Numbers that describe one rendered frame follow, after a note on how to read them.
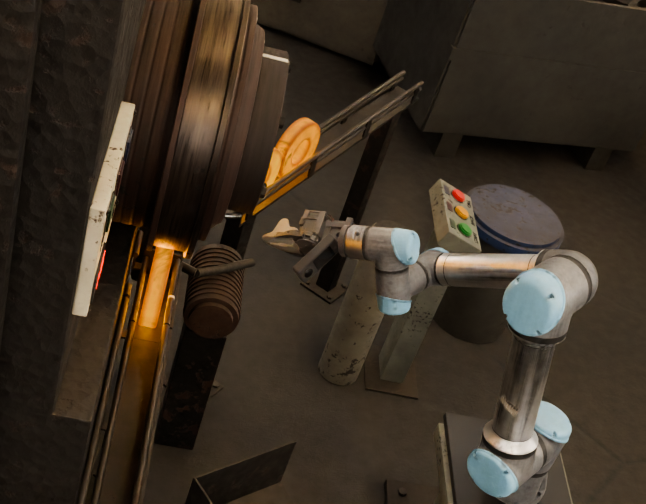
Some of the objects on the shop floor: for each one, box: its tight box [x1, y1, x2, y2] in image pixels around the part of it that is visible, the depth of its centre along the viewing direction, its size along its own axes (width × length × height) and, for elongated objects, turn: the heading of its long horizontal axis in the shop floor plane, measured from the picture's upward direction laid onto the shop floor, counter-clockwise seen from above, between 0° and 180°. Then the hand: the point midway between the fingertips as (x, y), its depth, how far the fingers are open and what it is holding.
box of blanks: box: [373, 0, 646, 171], centre depth 429 cm, size 103×83×77 cm
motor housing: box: [154, 244, 244, 450], centre depth 250 cm, size 13×22×54 cm, turn 161°
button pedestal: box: [364, 179, 482, 400], centre depth 285 cm, size 16×24×62 cm, turn 161°
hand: (266, 241), depth 233 cm, fingers closed
